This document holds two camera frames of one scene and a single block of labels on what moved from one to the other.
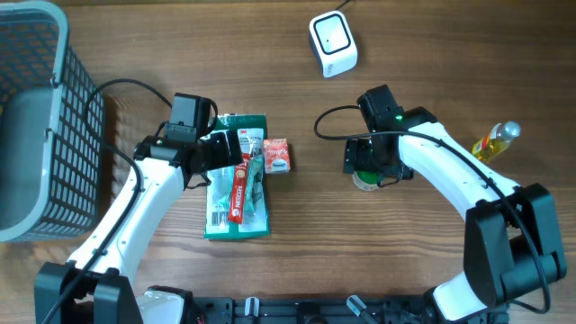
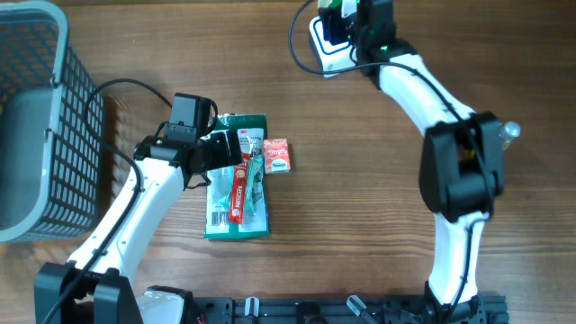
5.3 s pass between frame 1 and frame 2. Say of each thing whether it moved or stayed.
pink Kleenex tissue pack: stayed
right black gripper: moved
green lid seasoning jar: moved
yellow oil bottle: stayed
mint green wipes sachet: stayed
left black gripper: stayed
